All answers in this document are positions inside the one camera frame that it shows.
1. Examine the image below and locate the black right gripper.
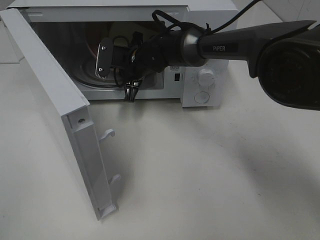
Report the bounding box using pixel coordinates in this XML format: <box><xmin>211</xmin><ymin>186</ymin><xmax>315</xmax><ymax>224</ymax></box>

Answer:
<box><xmin>111</xmin><ymin>35</ymin><xmax>169</xmax><ymax>102</ymax></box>

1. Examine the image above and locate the pink plate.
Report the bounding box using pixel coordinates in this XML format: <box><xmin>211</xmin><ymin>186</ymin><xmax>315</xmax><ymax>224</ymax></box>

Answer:
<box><xmin>84</xmin><ymin>21</ymin><xmax>113</xmax><ymax>60</ymax></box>

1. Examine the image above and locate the white microwave knob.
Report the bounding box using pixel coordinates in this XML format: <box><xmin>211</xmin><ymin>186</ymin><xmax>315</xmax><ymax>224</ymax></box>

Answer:
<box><xmin>197</xmin><ymin>68</ymin><xmax>216</xmax><ymax>87</ymax></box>

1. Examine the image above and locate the round door release button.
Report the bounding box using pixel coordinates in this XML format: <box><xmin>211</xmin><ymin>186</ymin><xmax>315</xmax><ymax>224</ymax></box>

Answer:
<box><xmin>194</xmin><ymin>91</ymin><xmax>210</xmax><ymax>104</ymax></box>

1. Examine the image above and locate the white microwave door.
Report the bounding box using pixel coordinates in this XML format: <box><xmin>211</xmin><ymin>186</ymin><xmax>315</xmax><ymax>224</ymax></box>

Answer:
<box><xmin>0</xmin><ymin>8</ymin><xmax>120</xmax><ymax>220</ymax></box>

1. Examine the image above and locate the toast sandwich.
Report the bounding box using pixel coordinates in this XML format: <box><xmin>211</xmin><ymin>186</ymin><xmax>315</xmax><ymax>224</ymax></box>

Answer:
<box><xmin>107</xmin><ymin>21</ymin><xmax>149</xmax><ymax>47</ymax></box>

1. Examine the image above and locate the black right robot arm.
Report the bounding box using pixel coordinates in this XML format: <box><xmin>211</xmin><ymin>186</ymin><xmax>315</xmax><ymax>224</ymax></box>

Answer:
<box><xmin>109</xmin><ymin>20</ymin><xmax>320</xmax><ymax>111</ymax></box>

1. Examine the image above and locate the glass microwave turntable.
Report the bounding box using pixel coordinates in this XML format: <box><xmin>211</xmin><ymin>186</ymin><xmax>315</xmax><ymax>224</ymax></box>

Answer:
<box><xmin>70</xmin><ymin>58</ymin><xmax>125</xmax><ymax>89</ymax></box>

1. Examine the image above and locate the white adjacent table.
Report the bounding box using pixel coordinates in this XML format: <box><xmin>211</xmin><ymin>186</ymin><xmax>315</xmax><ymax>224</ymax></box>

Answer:
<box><xmin>228</xmin><ymin>0</ymin><xmax>316</xmax><ymax>61</ymax></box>

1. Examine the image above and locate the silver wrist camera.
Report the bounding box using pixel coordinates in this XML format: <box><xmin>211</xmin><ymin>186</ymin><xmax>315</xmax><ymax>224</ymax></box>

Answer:
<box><xmin>95</xmin><ymin>37</ymin><xmax>114</xmax><ymax>79</ymax></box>

